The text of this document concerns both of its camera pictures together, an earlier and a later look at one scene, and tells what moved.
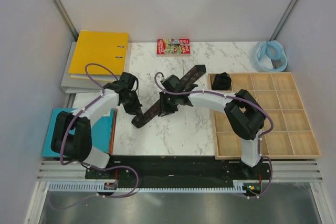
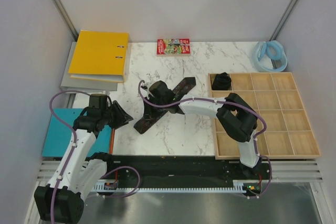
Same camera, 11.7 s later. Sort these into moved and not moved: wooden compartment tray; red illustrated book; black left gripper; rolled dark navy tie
Moved: black left gripper
Not moved: wooden compartment tray; red illustrated book; rolled dark navy tie
